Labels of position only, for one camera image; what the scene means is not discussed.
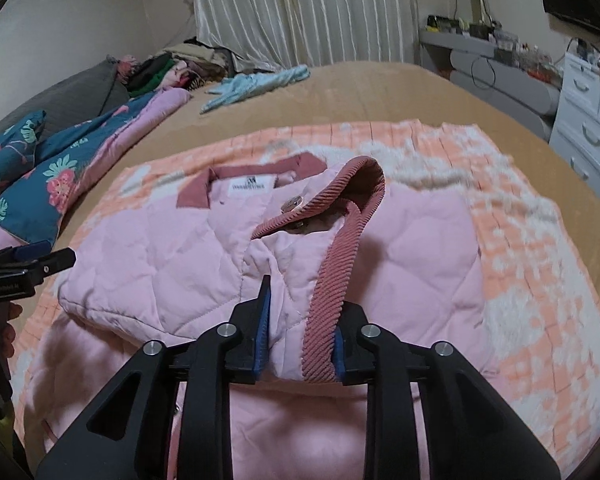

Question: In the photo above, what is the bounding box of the teal floral quilt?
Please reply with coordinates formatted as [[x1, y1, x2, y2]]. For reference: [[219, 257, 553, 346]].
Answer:
[[0, 89, 192, 261]]

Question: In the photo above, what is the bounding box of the pink quilted jacket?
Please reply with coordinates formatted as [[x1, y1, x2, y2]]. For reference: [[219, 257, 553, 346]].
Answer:
[[22, 154, 487, 480]]

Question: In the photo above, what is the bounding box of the small table mirror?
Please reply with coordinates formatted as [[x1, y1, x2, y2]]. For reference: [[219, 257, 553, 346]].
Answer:
[[454, 0, 489, 24]]

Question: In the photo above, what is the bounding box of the white chest of drawers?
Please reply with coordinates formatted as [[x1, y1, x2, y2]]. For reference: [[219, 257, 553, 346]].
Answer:
[[549, 51, 600, 207]]

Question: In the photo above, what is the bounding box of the white striped curtain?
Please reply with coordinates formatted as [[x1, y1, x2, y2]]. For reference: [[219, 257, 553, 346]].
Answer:
[[190, 0, 422, 69]]

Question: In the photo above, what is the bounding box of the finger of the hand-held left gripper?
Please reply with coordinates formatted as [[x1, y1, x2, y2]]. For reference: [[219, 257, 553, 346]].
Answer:
[[9, 248, 77, 289], [0, 241, 52, 274]]

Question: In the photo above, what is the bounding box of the light blue garment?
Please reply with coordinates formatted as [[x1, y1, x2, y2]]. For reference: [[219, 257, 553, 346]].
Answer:
[[200, 65, 312, 114]]

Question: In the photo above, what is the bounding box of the grey dressing shelf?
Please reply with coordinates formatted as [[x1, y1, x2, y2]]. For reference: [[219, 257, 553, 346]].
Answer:
[[419, 27, 562, 136]]

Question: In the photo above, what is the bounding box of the person's left hand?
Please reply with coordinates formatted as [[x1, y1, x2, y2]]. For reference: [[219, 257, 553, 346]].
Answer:
[[0, 304, 25, 362]]

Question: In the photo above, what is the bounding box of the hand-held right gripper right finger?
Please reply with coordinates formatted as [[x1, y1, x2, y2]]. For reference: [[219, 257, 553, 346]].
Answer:
[[332, 302, 564, 480]]

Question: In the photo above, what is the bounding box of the grey headboard cushion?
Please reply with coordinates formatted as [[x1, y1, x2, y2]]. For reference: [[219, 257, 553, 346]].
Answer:
[[0, 57, 131, 153]]

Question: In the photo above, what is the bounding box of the orange checked blanket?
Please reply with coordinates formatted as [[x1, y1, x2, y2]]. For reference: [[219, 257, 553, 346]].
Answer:
[[10, 119, 600, 463]]

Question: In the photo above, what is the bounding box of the pile of mixed clothes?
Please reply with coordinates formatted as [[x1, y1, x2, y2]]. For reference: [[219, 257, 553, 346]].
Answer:
[[117, 37, 242, 99]]

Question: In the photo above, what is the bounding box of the clutter of small bottles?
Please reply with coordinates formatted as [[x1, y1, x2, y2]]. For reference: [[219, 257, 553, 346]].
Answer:
[[426, 14, 567, 77]]

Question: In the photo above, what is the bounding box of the teal floral pillow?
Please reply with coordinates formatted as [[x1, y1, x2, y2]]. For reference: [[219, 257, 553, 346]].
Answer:
[[0, 110, 49, 196]]

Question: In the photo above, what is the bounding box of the black cable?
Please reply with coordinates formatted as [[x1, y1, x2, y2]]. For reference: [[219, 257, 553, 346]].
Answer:
[[470, 55, 497, 92]]

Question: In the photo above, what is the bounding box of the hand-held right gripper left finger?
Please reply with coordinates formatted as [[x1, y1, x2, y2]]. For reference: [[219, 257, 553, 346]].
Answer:
[[35, 275, 273, 480]]

